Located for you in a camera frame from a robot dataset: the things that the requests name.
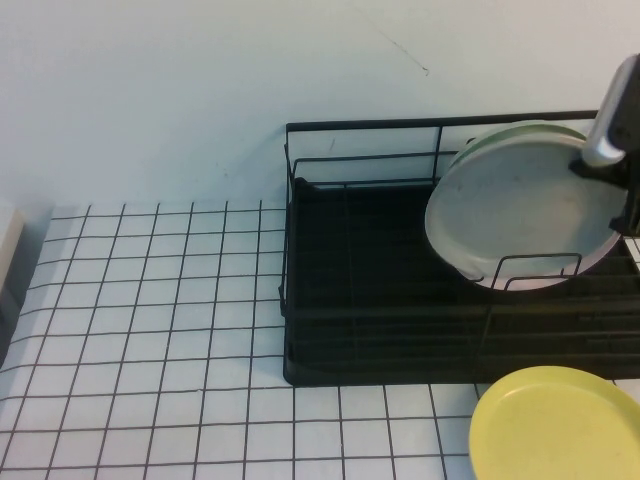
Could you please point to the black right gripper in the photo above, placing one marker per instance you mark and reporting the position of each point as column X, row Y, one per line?
column 633, row 195

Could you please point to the pale pink plate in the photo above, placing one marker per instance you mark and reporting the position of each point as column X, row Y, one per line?
column 520, row 210

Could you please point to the pale green plate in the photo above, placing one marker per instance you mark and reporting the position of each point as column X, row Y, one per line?
column 505, row 134

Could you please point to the yellow plate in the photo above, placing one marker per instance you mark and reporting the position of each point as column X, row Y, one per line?
column 550, row 430

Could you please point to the white black-grid tablecloth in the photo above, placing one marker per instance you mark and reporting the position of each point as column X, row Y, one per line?
column 150, row 325

